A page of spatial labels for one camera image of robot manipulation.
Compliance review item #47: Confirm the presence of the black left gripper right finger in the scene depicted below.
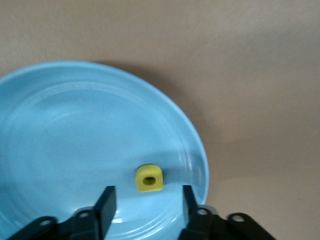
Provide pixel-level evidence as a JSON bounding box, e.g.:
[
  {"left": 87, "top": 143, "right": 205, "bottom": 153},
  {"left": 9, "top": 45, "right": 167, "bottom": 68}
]
[{"left": 179, "top": 185, "right": 276, "bottom": 240}]

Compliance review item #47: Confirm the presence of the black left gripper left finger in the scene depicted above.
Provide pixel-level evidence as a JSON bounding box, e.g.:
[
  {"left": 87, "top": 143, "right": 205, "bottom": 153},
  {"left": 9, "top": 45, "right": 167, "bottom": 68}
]
[{"left": 7, "top": 185, "right": 118, "bottom": 240}]

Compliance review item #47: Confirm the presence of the yellow foam letter a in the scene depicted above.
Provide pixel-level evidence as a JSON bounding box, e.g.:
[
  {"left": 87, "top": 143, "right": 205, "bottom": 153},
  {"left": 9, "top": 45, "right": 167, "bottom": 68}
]
[{"left": 135, "top": 163, "right": 165, "bottom": 193}]

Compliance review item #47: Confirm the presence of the blue plate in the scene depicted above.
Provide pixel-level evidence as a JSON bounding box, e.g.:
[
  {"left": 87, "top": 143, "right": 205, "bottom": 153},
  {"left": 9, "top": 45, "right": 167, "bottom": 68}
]
[{"left": 0, "top": 60, "right": 210, "bottom": 240}]

